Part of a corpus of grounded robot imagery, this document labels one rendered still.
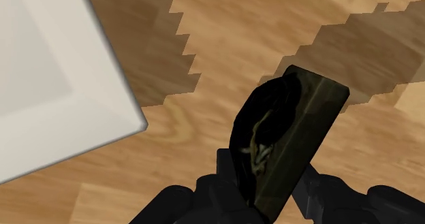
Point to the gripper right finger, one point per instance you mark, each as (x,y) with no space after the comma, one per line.
(335,200)

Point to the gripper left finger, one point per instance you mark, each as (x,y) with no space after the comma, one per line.
(212,190)

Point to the dark olive book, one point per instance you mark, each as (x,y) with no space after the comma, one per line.
(292,130)

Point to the white square sink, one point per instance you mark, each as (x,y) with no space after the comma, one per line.
(56,84)

